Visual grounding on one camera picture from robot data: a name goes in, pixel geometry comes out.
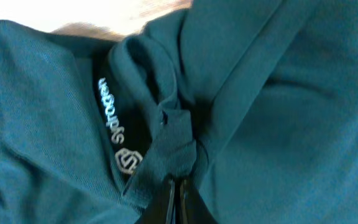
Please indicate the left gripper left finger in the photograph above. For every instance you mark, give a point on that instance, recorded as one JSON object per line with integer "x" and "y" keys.
{"x": 160, "y": 209}

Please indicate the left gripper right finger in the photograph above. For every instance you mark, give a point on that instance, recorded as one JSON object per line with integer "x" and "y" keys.
{"x": 191, "y": 207}

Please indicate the black polo shirt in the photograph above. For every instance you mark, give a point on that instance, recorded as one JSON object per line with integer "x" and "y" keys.
{"x": 255, "y": 101}

